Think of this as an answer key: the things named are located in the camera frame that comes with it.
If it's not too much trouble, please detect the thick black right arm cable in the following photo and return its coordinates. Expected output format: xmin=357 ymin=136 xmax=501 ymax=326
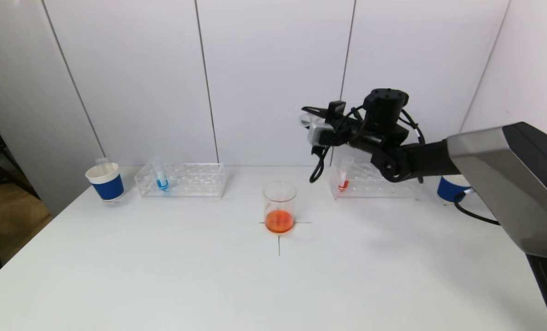
xmin=454 ymin=190 xmax=502 ymax=226

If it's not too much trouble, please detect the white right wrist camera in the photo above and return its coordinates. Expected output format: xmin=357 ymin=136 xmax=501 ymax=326
xmin=306 ymin=118 xmax=340 ymax=148

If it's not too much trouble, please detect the black right arm cable loop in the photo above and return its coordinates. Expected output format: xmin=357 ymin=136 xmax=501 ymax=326
xmin=309 ymin=146 xmax=331 ymax=184

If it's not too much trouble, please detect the test tube with yellow pigment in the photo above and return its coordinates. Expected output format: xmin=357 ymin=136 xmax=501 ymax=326
xmin=299 ymin=113 xmax=321 ymax=131

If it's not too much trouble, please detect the blue and white paper cup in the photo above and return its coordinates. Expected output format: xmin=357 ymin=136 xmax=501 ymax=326
xmin=437 ymin=175 xmax=474 ymax=205
xmin=85 ymin=162 xmax=125 ymax=203

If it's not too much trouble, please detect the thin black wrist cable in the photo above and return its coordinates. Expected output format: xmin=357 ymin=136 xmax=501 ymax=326
xmin=401 ymin=109 xmax=426 ymax=144

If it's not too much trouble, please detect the clear glass beaker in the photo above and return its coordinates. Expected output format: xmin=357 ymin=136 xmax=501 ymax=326
xmin=262 ymin=181 xmax=297 ymax=234

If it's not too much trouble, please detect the clear acrylic test tube rack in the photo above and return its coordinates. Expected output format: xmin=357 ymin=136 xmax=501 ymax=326
xmin=328 ymin=149 xmax=422 ymax=201
xmin=134 ymin=163 xmax=227 ymax=200

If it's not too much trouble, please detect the test tube with blue pigment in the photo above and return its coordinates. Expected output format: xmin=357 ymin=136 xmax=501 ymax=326
xmin=149 ymin=157 xmax=169 ymax=192

